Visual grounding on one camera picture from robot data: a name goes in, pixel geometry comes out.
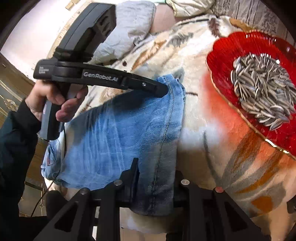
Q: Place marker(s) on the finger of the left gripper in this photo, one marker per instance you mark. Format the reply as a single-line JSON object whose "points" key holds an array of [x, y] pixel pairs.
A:
{"points": [[147, 85]]}

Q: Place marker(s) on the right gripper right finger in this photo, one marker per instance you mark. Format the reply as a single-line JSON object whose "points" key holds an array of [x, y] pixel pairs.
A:
{"points": [[209, 215]]}

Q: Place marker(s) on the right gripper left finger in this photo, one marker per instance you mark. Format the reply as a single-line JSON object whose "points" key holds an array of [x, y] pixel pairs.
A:
{"points": [[94, 208]]}

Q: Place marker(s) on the blue denim jeans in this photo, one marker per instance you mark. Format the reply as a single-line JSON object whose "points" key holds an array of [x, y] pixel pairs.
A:
{"points": [[99, 144]]}

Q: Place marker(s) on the dark sleeve left forearm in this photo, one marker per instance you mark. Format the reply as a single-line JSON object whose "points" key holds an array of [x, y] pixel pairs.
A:
{"points": [[21, 228]]}

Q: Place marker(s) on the person's left hand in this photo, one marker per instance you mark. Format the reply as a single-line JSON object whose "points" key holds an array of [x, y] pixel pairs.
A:
{"points": [[43, 90]]}

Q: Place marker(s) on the grey quilted pillow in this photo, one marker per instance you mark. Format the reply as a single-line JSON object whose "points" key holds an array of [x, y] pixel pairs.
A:
{"points": [[133, 23]]}

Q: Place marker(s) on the leaf pattern beige blanket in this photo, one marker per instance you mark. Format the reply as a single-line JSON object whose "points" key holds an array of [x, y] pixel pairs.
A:
{"points": [[216, 146]]}

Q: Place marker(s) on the wooden door with glass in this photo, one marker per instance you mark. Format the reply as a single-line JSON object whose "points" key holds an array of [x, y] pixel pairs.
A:
{"points": [[18, 144]]}

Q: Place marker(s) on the cream crumpled cloth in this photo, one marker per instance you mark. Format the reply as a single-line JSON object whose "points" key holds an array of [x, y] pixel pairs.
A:
{"points": [[189, 8]]}

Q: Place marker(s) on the red glass bowl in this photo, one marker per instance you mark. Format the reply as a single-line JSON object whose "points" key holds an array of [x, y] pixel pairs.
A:
{"points": [[220, 63]]}

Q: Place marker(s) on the sunflower seeds pile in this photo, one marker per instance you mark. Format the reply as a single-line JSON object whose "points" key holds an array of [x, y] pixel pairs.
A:
{"points": [[264, 89]]}

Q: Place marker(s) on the brown striped pillow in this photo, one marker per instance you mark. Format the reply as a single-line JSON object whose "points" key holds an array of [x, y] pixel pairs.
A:
{"points": [[255, 14]]}

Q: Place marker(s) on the beige wall switch plate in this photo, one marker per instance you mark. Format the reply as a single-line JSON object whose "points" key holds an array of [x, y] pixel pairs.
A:
{"points": [[71, 4]]}

